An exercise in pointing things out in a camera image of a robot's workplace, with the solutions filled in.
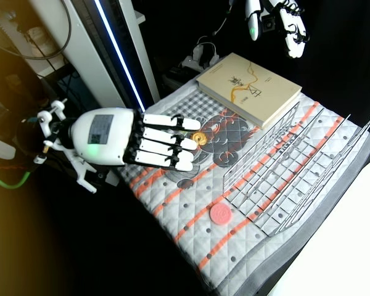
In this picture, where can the beige hardcover book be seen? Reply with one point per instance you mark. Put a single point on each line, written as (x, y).
(249, 89)

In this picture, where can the white column with blue strip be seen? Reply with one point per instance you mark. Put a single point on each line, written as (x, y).
(95, 61)

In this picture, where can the brown toy sandwich cookie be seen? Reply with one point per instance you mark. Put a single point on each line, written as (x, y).
(185, 184)

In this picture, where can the yellow toy swirl cookie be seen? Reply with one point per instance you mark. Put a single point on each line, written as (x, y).
(201, 138)

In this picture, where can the grey clamp device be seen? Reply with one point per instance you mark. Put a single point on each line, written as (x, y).
(200, 58)

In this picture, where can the pink toy cookie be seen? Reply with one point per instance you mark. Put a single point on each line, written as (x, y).
(221, 213)

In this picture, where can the grey quilt with bear print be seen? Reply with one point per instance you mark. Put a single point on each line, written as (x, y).
(203, 240)

